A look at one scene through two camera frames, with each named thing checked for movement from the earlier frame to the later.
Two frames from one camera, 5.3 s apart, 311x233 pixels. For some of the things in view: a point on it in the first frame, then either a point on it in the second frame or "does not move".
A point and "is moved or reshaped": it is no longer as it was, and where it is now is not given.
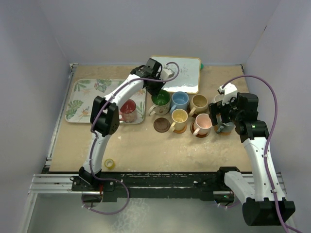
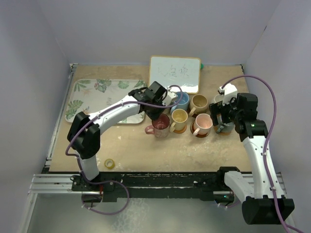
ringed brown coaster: [194, 115] does not move
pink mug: [203, 124] does not move
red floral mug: [128, 111] is moved or reshaped
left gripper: [152, 92] to [154, 116]
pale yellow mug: [179, 117] does not move
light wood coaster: [181, 131] does not move
